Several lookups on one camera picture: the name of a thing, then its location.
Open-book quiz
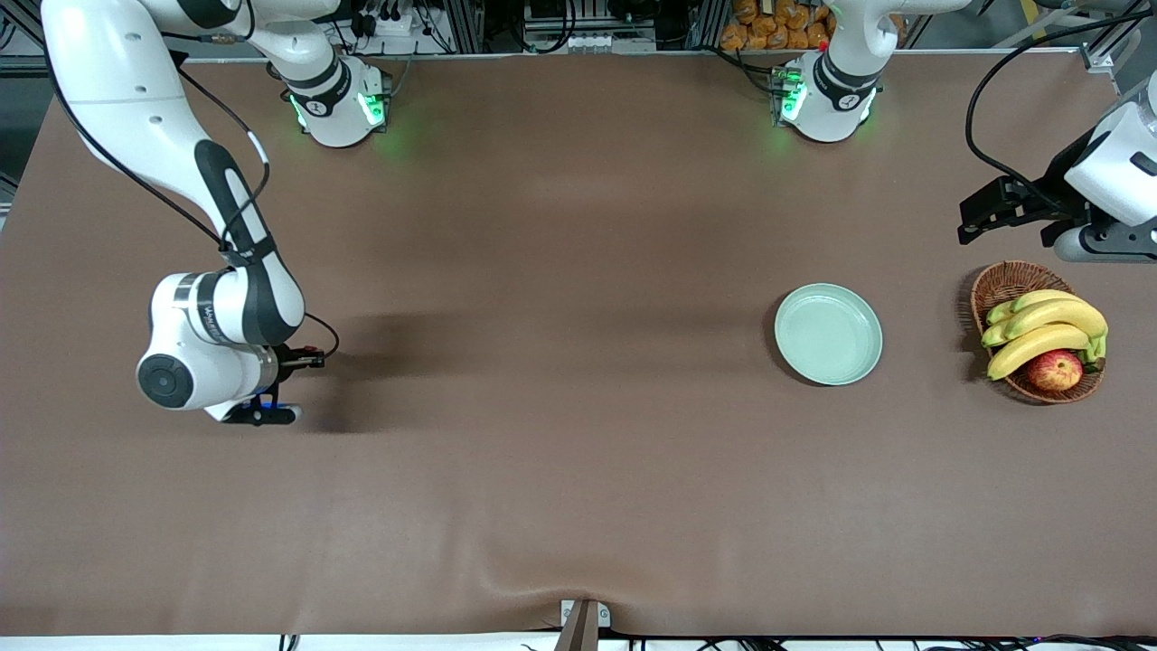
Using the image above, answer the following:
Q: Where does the white power strip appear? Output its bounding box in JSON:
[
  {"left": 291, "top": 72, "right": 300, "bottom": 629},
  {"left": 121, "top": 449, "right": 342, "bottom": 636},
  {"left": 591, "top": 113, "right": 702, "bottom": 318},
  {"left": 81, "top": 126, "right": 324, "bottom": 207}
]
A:
[{"left": 351, "top": 0, "right": 430, "bottom": 39}]

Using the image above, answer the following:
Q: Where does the bag of orange buns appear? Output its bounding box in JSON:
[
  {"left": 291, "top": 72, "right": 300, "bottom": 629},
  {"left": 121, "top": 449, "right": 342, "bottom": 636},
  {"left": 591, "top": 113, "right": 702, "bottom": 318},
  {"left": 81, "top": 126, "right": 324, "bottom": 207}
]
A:
[{"left": 720, "top": 0, "right": 834, "bottom": 52}]

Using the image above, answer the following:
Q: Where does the pale green round plate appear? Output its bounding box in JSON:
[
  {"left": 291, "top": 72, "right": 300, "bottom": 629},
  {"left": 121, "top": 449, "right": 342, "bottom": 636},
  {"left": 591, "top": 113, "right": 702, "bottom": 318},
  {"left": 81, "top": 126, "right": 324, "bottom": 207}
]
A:
[{"left": 774, "top": 283, "right": 884, "bottom": 387}]

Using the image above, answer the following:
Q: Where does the aluminium frame strut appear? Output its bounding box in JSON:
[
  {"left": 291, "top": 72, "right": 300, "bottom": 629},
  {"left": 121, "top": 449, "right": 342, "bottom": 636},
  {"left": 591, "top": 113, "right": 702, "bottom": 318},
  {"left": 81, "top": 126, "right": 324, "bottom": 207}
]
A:
[
  {"left": 1082, "top": 0, "right": 1157, "bottom": 75},
  {"left": 449, "top": 0, "right": 484, "bottom": 53}
]

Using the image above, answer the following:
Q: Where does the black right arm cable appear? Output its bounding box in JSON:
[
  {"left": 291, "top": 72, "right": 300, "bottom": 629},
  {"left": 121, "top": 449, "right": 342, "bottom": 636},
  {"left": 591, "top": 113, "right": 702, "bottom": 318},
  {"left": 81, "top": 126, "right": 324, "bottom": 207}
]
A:
[{"left": 41, "top": 32, "right": 341, "bottom": 363}]

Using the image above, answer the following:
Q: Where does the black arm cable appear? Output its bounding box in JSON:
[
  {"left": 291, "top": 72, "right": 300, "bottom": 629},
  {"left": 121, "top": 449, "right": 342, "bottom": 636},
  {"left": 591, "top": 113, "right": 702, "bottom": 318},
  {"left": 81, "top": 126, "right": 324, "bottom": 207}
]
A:
[
  {"left": 964, "top": 9, "right": 1157, "bottom": 213},
  {"left": 41, "top": 32, "right": 341, "bottom": 363}
]

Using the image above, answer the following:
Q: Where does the metal table clamp bracket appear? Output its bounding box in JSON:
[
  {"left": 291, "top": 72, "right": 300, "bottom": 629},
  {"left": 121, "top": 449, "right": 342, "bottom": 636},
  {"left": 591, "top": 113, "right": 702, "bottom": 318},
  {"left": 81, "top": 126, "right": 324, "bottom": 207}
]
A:
[{"left": 554, "top": 599, "right": 612, "bottom": 651}]

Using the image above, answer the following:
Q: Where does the brown table cloth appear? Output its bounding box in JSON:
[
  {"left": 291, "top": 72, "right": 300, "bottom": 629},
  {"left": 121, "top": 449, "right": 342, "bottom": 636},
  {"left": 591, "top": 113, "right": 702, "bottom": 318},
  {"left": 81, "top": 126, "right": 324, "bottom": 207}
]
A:
[{"left": 0, "top": 50, "right": 1157, "bottom": 638}]

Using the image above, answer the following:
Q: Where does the brown wicker basket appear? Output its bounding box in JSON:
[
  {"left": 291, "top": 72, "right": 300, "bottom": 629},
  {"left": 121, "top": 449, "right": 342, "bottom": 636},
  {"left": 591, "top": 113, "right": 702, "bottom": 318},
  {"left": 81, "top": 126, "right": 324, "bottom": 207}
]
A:
[{"left": 970, "top": 260, "right": 1106, "bottom": 405}]

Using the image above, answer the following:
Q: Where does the red apple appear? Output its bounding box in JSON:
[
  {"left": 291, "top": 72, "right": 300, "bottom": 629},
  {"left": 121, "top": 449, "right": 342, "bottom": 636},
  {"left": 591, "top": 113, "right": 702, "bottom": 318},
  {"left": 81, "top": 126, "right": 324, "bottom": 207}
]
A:
[{"left": 1026, "top": 349, "right": 1084, "bottom": 392}]

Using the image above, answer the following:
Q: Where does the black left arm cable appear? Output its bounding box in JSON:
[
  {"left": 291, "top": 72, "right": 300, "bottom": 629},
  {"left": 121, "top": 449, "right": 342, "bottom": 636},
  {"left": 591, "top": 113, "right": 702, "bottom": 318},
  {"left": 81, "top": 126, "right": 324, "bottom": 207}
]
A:
[{"left": 964, "top": 9, "right": 1157, "bottom": 213}]

